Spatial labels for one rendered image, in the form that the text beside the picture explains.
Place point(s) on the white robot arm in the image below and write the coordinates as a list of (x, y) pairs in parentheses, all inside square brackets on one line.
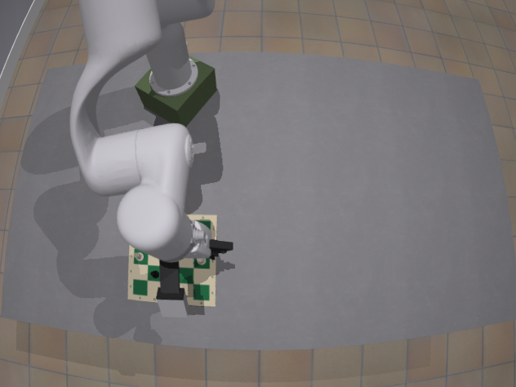
[(151, 165)]

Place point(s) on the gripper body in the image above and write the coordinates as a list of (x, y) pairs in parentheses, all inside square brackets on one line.
[(201, 248)]

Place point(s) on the green and cream chessboard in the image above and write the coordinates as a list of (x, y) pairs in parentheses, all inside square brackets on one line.
[(199, 281)]

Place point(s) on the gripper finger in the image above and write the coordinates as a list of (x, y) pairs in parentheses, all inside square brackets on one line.
[(217, 247)]

